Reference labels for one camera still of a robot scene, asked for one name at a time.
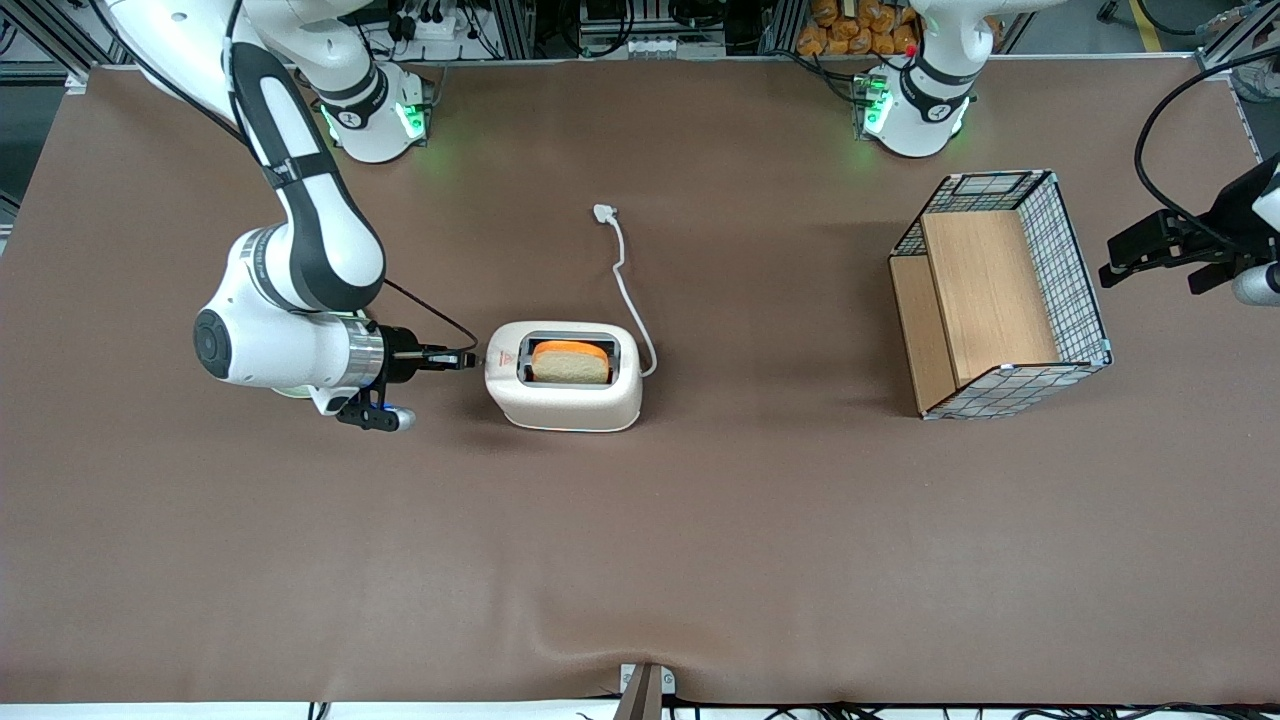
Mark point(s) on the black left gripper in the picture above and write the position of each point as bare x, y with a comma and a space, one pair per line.
1222, 226

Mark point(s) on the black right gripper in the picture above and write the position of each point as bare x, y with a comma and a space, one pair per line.
402, 353

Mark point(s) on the cream white toaster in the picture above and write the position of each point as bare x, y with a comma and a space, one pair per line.
565, 405

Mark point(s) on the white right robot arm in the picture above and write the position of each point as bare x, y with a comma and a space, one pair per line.
270, 345

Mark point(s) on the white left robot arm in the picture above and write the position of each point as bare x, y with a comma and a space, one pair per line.
925, 110

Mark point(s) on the white grid-patterned fabric liner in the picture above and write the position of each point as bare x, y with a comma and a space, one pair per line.
1075, 290

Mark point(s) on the toast bread slice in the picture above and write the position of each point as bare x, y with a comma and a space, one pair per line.
570, 365

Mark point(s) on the brown table cover mat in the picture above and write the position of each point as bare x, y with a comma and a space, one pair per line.
640, 550

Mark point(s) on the white power strip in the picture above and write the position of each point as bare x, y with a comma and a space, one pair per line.
430, 25

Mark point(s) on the pile of orange bread rolls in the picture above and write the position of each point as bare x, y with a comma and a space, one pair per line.
850, 30

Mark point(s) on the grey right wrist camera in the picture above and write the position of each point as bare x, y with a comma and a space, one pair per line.
385, 415

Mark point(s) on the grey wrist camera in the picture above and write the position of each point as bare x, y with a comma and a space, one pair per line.
1258, 285
385, 415

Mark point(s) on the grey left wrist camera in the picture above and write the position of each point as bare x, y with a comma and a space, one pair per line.
1258, 285

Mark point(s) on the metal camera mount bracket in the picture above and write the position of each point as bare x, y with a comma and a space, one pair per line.
645, 695

